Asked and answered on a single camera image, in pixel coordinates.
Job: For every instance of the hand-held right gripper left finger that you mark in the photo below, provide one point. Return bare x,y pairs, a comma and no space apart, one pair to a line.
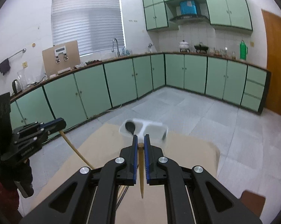
131,163

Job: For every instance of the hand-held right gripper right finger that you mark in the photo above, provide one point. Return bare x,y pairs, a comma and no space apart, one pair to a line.
148,165

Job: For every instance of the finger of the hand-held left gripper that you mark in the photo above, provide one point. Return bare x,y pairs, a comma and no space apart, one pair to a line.
57,127
54,121

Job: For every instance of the pale wooden chopstick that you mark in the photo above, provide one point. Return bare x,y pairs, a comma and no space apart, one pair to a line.
75,151
141,179

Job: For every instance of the white two-compartment utensil holder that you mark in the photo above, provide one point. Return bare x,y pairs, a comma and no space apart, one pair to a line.
152,129

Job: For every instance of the dark spoon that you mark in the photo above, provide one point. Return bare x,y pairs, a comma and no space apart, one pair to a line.
130,127

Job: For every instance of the steel electric kettle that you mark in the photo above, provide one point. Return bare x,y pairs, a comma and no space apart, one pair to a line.
16,87

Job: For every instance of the clear glass pitcher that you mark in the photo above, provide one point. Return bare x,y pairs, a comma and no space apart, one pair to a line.
21,80

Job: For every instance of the white flat box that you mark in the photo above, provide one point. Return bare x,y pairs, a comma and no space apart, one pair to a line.
64,70

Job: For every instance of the dark towel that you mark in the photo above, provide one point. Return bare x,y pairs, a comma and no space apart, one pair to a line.
4,67

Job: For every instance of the crumpled cloth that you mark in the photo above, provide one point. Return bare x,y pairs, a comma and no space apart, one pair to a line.
80,65

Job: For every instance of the brown wooden board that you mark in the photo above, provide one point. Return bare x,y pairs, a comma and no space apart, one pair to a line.
71,53

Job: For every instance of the white device on board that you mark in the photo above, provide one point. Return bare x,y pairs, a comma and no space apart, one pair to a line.
60,50

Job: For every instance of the green base cabinets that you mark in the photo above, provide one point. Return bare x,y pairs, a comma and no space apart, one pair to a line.
121,81

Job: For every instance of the chrome kitchen faucet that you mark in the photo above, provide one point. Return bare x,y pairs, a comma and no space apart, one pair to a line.
118,51

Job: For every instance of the white window blind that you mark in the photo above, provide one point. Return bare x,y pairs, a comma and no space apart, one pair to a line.
84,23

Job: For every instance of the brown chair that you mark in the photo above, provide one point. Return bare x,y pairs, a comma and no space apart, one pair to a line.
252,201

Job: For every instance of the small chrome tap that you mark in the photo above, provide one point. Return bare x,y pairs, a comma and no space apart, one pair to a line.
150,47

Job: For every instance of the white pot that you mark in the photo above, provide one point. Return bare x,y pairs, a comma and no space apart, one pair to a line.
184,44

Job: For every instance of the black wok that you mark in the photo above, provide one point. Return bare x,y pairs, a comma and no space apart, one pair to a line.
201,47

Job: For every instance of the row of seasoning jars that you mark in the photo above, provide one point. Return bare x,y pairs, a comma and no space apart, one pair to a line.
222,53

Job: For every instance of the green thermos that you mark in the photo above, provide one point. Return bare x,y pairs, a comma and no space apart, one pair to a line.
243,50

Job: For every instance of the black range hood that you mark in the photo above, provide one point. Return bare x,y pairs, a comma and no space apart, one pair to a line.
189,17

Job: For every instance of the blue box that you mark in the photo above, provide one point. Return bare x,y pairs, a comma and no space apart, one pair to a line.
189,7

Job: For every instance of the wooden door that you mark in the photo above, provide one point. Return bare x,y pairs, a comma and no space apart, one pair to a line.
275,63

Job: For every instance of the yellow wall socket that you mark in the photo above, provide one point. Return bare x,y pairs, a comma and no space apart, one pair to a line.
25,64

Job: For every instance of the metal towel rail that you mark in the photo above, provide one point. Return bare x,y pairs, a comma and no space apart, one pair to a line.
17,53

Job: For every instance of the green wall cabinets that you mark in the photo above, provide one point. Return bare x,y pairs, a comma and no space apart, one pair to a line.
229,7

